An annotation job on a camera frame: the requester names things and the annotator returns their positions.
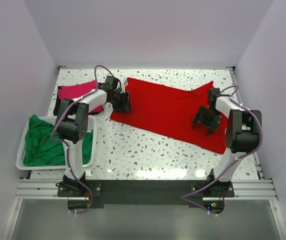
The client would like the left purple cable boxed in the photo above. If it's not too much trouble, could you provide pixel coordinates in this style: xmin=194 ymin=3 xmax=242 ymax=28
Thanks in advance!
xmin=50 ymin=64 xmax=116 ymax=215

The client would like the purple cable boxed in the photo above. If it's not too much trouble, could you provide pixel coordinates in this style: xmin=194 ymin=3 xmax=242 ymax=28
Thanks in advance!
xmin=179 ymin=85 xmax=264 ymax=209
xmin=50 ymin=64 xmax=116 ymax=215

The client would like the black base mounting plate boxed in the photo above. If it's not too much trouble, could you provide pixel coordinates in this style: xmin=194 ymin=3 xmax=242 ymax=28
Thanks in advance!
xmin=56 ymin=180 xmax=235 ymax=210

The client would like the green t shirt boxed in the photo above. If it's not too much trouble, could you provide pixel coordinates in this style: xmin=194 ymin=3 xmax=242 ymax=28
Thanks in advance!
xmin=22 ymin=113 xmax=94 ymax=167

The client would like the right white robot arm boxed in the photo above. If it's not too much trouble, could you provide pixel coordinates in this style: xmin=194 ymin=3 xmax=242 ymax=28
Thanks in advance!
xmin=193 ymin=88 xmax=263 ymax=197

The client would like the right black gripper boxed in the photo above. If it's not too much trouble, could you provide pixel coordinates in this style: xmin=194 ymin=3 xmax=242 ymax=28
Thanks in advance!
xmin=193 ymin=106 xmax=221 ymax=135

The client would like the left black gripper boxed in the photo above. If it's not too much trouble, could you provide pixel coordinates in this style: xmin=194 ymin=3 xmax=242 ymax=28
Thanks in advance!
xmin=109 ymin=91 xmax=132 ymax=114

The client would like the folded pink t shirt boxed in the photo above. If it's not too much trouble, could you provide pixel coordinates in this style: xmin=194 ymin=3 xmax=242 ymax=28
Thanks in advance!
xmin=61 ymin=81 xmax=96 ymax=100

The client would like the aluminium front rail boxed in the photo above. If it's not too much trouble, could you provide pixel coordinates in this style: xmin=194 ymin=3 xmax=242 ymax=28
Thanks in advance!
xmin=14 ymin=179 xmax=278 ymax=200

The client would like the red t shirt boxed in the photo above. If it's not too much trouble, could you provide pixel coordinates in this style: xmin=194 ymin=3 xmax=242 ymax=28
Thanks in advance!
xmin=110 ymin=78 xmax=227 ymax=154

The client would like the white plastic laundry basket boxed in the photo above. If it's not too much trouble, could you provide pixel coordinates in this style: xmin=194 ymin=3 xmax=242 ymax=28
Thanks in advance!
xmin=16 ymin=115 xmax=97 ymax=171

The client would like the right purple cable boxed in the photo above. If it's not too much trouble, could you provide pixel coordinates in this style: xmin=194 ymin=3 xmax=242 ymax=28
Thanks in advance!
xmin=179 ymin=85 xmax=264 ymax=209

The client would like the folded black t shirt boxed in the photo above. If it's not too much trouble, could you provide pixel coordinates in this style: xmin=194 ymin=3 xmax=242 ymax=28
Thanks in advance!
xmin=53 ymin=86 xmax=103 ymax=116

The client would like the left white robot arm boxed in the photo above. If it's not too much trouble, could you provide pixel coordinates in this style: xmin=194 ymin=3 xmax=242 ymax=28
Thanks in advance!
xmin=53 ymin=75 xmax=132 ymax=196

